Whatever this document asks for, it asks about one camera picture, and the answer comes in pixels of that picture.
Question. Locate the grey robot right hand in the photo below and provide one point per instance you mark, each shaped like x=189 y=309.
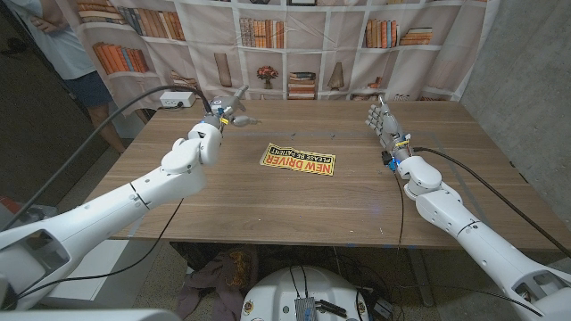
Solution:
x=389 y=129

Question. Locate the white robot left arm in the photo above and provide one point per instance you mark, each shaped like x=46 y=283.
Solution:
x=134 y=200

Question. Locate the grey table leg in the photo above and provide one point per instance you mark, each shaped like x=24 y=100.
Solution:
x=421 y=281

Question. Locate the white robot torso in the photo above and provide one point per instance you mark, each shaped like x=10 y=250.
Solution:
x=276 y=294

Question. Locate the white power strip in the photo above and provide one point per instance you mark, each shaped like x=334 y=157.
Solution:
x=176 y=99

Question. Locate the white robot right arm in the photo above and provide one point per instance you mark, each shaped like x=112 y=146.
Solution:
x=446 y=209

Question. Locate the standing person in light shirt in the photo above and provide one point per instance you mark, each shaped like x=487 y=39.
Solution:
x=58 y=40

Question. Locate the clear plastic bag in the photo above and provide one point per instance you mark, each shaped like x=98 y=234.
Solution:
x=42 y=213

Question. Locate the grey tape outline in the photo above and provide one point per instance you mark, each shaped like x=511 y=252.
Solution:
x=357 y=133

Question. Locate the black connector bar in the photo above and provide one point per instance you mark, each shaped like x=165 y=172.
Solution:
x=330 y=308

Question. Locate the purple cloth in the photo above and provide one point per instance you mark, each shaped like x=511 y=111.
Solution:
x=209 y=276

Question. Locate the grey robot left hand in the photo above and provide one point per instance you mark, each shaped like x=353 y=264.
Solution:
x=227 y=107

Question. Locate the printed bookshelf backdrop cloth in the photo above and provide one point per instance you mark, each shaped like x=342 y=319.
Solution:
x=312 y=53

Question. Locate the grey finned module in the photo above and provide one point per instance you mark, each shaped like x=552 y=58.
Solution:
x=305 y=310

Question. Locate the yellow new driver bumper sticker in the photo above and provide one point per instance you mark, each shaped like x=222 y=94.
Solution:
x=296 y=159

